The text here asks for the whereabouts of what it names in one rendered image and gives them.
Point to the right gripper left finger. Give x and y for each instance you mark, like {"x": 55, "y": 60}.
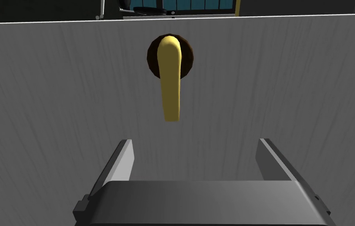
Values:
{"x": 121, "y": 164}

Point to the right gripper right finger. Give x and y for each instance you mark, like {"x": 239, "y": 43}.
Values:
{"x": 273, "y": 163}

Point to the window with blue panes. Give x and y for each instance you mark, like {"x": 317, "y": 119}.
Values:
{"x": 180, "y": 6}

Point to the grey door leaf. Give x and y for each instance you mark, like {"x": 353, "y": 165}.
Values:
{"x": 55, "y": 110}

